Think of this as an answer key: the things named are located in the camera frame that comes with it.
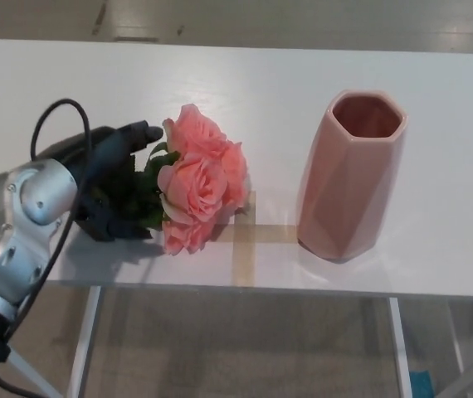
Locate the pink rose bouquet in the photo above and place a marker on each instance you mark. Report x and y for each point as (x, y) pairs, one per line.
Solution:
(199, 182)

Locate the pink faceted ceramic vase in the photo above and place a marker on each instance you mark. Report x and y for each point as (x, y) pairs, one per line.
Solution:
(344, 195)

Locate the white table leg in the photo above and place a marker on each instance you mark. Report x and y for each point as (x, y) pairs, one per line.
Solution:
(399, 352)
(84, 344)

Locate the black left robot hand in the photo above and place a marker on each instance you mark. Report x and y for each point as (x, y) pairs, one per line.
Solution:
(103, 149)

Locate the teal floor marker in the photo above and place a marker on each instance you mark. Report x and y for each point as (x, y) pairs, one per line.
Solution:
(422, 385)

